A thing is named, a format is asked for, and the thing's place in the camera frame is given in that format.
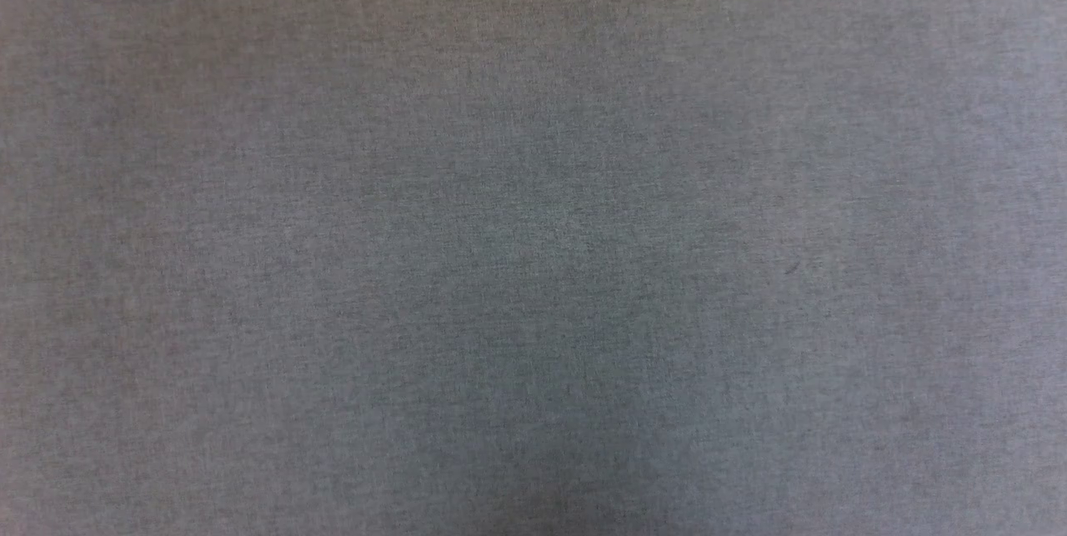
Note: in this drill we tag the grey fabric sofa surface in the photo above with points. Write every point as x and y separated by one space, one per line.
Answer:
533 236

